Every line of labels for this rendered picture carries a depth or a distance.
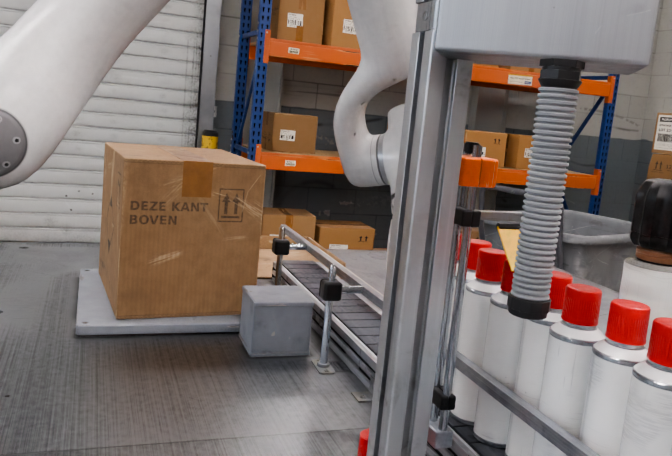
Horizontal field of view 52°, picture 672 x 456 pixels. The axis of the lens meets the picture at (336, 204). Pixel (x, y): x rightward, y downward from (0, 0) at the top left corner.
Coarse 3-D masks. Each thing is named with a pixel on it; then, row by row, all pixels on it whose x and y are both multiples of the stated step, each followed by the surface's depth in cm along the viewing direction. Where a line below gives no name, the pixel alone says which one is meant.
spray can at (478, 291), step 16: (480, 256) 78; (496, 256) 77; (480, 272) 78; (496, 272) 78; (480, 288) 78; (496, 288) 78; (464, 304) 80; (480, 304) 78; (464, 320) 79; (480, 320) 78; (464, 336) 79; (480, 336) 78; (464, 352) 79; (480, 352) 78; (464, 384) 79; (464, 400) 80; (464, 416) 80
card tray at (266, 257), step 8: (264, 240) 185; (272, 240) 186; (312, 240) 185; (264, 248) 185; (320, 248) 178; (264, 256) 176; (272, 256) 177; (288, 256) 179; (296, 256) 180; (304, 256) 181; (312, 256) 182; (336, 256) 168; (264, 264) 168; (272, 264) 168; (344, 264) 162; (264, 272) 160
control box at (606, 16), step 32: (448, 0) 56; (480, 0) 56; (512, 0) 55; (544, 0) 54; (576, 0) 54; (608, 0) 53; (640, 0) 52; (448, 32) 57; (480, 32) 56; (512, 32) 55; (544, 32) 55; (576, 32) 54; (608, 32) 53; (640, 32) 53; (512, 64) 62; (608, 64) 54; (640, 64) 53
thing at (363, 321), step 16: (304, 272) 145; (320, 272) 146; (336, 304) 123; (352, 304) 124; (352, 320) 115; (368, 320) 116; (368, 336) 108; (464, 432) 78; (480, 448) 74; (496, 448) 75
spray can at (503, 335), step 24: (504, 264) 74; (504, 288) 74; (504, 312) 73; (504, 336) 73; (504, 360) 73; (504, 384) 74; (480, 408) 76; (504, 408) 74; (480, 432) 76; (504, 432) 74
